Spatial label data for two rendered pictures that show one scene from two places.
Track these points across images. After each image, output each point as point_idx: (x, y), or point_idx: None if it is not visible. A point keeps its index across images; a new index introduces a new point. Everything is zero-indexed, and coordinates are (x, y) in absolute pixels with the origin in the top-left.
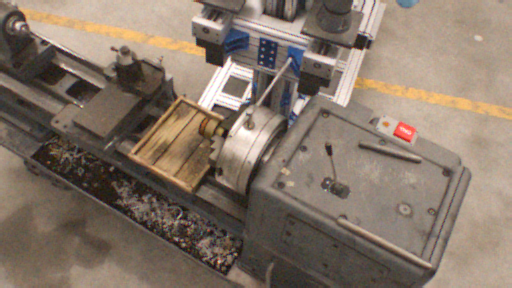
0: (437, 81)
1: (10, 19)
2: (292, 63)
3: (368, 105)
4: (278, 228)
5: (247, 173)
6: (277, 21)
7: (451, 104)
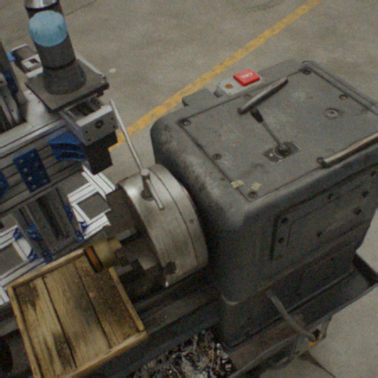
0: (127, 114)
1: None
2: (65, 155)
3: (110, 170)
4: (266, 250)
5: (199, 234)
6: (12, 132)
7: (153, 117)
